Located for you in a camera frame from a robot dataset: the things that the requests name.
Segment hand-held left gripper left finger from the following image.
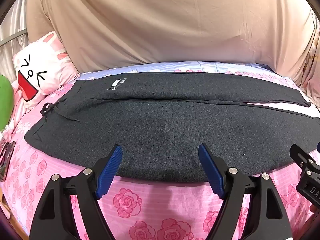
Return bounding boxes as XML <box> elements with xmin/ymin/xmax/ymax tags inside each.
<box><xmin>29</xmin><ymin>144</ymin><xmax>123</xmax><ymax>240</ymax></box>

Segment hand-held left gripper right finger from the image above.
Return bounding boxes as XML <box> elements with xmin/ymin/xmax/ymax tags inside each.
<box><xmin>198</xmin><ymin>144</ymin><xmax>292</xmax><ymax>240</ymax></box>

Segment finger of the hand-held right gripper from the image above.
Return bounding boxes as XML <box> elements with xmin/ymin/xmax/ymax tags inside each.
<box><xmin>289</xmin><ymin>144</ymin><xmax>317</xmax><ymax>167</ymax></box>

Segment dark grey pants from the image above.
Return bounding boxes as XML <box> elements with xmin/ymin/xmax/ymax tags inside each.
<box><xmin>24</xmin><ymin>73</ymin><xmax>320</xmax><ymax>183</ymax></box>

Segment pink rose bedsheet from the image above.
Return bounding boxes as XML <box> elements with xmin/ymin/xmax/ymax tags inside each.
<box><xmin>0</xmin><ymin>61</ymin><xmax>320</xmax><ymax>240</ymax></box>

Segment pale patterned cloth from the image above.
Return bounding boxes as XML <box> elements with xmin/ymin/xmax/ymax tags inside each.
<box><xmin>296</xmin><ymin>7</ymin><xmax>320</xmax><ymax>100</ymax></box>

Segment dark flat device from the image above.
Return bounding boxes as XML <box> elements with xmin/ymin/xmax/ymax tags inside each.
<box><xmin>0</xmin><ymin>141</ymin><xmax>16</xmax><ymax>182</ymax></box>

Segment rabbit face pillow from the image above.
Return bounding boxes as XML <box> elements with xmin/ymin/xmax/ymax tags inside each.
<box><xmin>12</xmin><ymin>31</ymin><xmax>80</xmax><ymax>103</ymax></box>

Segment green plush toy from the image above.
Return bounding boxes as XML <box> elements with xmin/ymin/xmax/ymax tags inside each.
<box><xmin>0</xmin><ymin>74</ymin><xmax>14</xmax><ymax>132</ymax></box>

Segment beige cloth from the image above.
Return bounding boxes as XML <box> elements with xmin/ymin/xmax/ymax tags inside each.
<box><xmin>26</xmin><ymin>0</ymin><xmax>317</xmax><ymax>90</ymax></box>

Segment white curtain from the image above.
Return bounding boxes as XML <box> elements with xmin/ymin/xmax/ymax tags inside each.
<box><xmin>0</xmin><ymin>0</ymin><xmax>30</xmax><ymax>75</ymax></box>

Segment metal bed rail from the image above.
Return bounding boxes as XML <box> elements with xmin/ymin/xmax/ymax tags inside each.
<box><xmin>0</xmin><ymin>29</ymin><xmax>27</xmax><ymax>47</ymax></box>

